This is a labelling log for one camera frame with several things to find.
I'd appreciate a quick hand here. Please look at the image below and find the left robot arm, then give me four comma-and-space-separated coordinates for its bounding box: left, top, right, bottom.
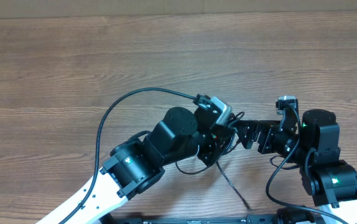
40, 106, 234, 223

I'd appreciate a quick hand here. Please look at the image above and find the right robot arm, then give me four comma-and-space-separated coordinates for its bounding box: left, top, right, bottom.
234, 106, 357, 223

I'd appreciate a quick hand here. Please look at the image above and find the left camera cable black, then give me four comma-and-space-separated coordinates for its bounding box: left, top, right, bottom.
58, 87, 198, 224

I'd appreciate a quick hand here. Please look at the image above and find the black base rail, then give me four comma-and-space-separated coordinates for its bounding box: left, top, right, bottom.
100, 205, 332, 224

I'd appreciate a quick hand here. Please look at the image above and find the black multi-head usb cable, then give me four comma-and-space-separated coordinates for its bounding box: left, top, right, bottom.
175, 111, 253, 211

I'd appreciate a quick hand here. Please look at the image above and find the right camera cable black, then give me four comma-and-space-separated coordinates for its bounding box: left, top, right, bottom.
264, 105, 350, 224

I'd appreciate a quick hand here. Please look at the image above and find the camera cable black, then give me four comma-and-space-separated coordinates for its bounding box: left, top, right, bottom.
264, 105, 350, 224
58, 87, 198, 224

